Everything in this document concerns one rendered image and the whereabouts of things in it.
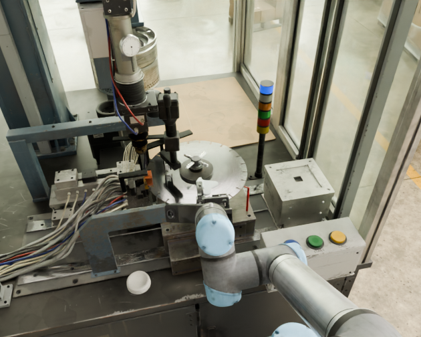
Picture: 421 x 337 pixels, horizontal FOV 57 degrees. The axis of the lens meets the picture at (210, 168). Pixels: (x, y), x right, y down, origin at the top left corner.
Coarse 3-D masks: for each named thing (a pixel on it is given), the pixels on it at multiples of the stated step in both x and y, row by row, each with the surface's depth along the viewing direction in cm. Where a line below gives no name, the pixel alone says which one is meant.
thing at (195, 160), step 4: (204, 152) 127; (188, 156) 125; (192, 156) 124; (196, 156) 124; (200, 156) 125; (192, 160) 123; (196, 160) 123; (188, 164) 122; (192, 164) 123; (196, 164) 124; (204, 164) 122
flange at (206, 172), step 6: (186, 162) 129; (204, 162) 129; (180, 168) 127; (192, 168) 124; (198, 168) 124; (204, 168) 126; (210, 168) 127; (180, 174) 125; (186, 174) 125; (192, 174) 125; (198, 174) 125; (204, 174) 125; (210, 174) 125; (186, 180) 124; (192, 180) 123
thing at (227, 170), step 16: (192, 144) 138; (208, 144) 138; (160, 160) 132; (208, 160) 131; (224, 160) 131; (240, 160) 131; (160, 176) 126; (176, 176) 126; (224, 176) 125; (240, 176) 125; (160, 192) 120; (176, 192) 120; (192, 192) 120; (224, 192) 120
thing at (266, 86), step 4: (264, 80) 130; (268, 80) 130; (260, 84) 129; (264, 84) 128; (268, 84) 128; (272, 84) 128; (260, 88) 129; (264, 88) 127; (268, 88) 127; (272, 88) 128; (260, 92) 130; (264, 92) 128; (268, 92) 128; (272, 92) 129
